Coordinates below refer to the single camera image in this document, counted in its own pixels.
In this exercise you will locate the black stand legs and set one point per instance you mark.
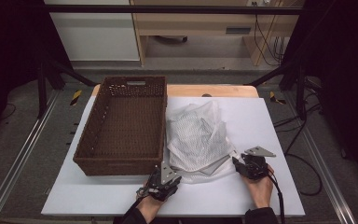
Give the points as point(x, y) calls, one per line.
point(300, 93)
point(42, 90)

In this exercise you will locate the grey garment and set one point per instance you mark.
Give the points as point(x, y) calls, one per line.
point(213, 168)

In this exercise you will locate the dark curtain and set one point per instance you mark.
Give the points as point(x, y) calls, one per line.
point(345, 77)
point(9, 46)

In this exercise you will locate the brown woven basket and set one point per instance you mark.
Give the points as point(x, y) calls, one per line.
point(124, 130)

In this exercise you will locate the person's left hand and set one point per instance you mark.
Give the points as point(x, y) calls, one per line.
point(150, 205)

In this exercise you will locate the black horizontal frame bar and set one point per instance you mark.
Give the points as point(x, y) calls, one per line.
point(167, 9)

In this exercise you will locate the white cabinet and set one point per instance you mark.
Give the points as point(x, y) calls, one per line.
point(96, 37)

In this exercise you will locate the wooden desk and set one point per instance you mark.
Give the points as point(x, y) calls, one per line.
point(192, 23)

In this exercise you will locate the aluminium floor rail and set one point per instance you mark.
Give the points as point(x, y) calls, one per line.
point(326, 171)
point(18, 165)

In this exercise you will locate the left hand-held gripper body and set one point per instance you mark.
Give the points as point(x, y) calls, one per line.
point(166, 175)

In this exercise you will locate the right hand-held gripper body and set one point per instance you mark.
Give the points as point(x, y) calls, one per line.
point(256, 165)

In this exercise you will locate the person's right hand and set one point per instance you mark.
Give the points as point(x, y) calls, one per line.
point(261, 189)

